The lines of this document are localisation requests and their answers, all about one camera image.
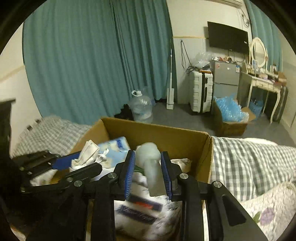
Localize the blue Vinda tissue pack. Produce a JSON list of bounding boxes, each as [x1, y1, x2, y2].
[[98, 137, 130, 169]]

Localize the floral tissue paper pack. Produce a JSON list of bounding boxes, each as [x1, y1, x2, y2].
[[114, 172, 182, 240]]

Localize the cream socks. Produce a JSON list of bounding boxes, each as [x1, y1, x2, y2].
[[135, 142, 166, 197]]

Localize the grey checked bed sheet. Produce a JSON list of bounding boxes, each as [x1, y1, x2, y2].
[[12, 116, 295, 201]]

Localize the brown cardboard box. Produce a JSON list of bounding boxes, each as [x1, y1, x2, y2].
[[49, 116, 215, 241]]

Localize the large clear water jug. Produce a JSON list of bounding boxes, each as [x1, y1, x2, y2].
[[128, 90, 153, 123]]

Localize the box of blue bottles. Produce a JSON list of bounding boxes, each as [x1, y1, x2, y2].
[[212, 96, 256, 137]]

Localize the white flat mop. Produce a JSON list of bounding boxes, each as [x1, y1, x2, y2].
[[166, 42, 175, 110]]

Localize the green curtain left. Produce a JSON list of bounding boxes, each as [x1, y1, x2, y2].
[[23, 1, 172, 125]]

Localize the green curtain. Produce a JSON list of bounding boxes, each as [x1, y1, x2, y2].
[[23, 1, 172, 125], [244, 0, 282, 71]]

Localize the blue plastic basket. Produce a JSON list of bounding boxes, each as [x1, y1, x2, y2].
[[249, 99, 263, 118]]

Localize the dark suitcase by table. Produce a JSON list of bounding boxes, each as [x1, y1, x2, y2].
[[273, 86, 288, 123]]

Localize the white hard suitcase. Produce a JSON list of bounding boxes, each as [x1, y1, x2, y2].
[[189, 71, 213, 113]]

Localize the white dressing table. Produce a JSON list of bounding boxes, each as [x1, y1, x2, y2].
[[237, 71, 281, 124]]

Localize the silver mini fridge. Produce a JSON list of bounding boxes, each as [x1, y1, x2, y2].
[[211, 60, 240, 98]]

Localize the clear plastic bag pile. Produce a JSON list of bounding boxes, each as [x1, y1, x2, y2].
[[193, 52, 213, 69]]

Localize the white oval vanity mirror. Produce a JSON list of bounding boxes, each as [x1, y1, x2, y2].
[[249, 37, 268, 69]]

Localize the green curtain right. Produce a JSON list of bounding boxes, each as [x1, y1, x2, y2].
[[244, 0, 282, 71]]

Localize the white air conditioner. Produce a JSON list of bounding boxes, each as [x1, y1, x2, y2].
[[218, 0, 243, 8]]

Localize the black wall television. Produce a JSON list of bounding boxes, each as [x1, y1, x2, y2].
[[207, 22, 249, 54]]

